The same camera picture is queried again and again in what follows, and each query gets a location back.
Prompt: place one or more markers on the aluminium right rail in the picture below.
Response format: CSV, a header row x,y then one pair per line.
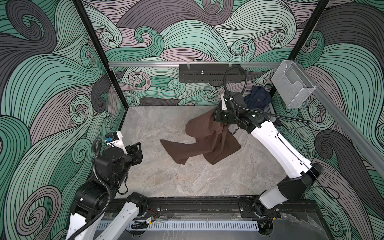
x,y
335,101

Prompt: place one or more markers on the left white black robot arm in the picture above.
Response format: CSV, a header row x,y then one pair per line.
x,y
109,172

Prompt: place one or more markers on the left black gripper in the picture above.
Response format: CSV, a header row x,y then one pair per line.
x,y
136,154

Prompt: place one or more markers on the black right corner post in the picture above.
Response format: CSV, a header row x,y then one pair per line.
x,y
310,44

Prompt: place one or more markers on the aluminium rear rail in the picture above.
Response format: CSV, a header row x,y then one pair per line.
x,y
152,64

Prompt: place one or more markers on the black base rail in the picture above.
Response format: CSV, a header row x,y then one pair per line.
x,y
242,205

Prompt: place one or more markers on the navy blue trousers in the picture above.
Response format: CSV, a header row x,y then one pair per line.
x,y
258,98

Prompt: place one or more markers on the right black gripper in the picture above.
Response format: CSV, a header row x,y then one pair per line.
x,y
218,114

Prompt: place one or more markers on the black corner post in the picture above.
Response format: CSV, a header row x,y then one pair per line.
x,y
310,44
95,41

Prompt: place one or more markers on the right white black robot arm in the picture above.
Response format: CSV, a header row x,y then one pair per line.
x,y
301,174

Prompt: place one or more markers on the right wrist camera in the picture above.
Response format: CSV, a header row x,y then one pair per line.
x,y
228,101

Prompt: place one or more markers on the black left corner post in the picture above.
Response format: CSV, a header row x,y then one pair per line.
x,y
95,41

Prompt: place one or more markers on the aluminium rail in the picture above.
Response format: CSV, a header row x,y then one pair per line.
x,y
152,64
335,101

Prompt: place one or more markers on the clear plastic wall bin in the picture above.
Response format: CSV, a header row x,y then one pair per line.
x,y
293,84

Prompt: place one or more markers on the white plastic laundry basket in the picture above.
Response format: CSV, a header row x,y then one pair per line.
x,y
269,109

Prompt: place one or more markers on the brown trousers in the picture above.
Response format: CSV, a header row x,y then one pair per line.
x,y
213,140

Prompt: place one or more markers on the white slotted cable duct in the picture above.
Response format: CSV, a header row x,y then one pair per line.
x,y
206,225

